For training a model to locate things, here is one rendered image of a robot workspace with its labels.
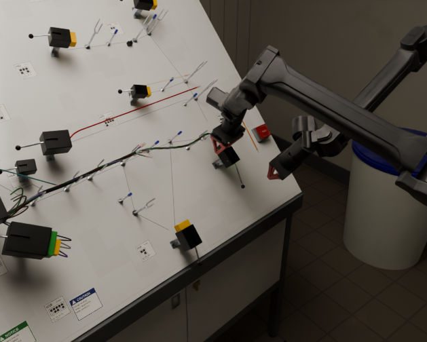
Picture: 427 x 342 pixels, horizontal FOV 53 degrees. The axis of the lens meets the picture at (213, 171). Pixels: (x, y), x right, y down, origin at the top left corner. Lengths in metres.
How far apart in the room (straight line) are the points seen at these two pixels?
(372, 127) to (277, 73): 0.19
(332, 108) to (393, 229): 1.89
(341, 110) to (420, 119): 2.30
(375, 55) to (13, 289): 2.61
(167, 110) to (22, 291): 0.72
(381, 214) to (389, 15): 1.27
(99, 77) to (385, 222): 1.77
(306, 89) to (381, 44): 2.35
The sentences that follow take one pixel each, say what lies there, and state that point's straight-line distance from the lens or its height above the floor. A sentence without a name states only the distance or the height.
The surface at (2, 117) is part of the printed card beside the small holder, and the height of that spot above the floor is 1.33.
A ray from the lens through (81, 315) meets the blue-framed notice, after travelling 1.22.
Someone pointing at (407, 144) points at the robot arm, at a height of 1.48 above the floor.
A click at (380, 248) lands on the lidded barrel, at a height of 0.16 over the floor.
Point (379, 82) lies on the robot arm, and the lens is 1.28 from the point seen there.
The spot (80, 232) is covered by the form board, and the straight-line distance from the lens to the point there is 1.25.
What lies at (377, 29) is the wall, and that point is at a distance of 3.11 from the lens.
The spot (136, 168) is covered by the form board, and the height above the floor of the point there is 1.12.
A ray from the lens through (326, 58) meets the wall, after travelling 3.38.
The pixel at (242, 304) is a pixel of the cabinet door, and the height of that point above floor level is 0.44.
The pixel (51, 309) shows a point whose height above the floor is 0.94.
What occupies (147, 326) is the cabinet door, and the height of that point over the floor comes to 0.69.
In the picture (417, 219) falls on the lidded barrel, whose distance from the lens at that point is 2.59.
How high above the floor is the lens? 1.79
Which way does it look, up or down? 30 degrees down
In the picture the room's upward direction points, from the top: straight up
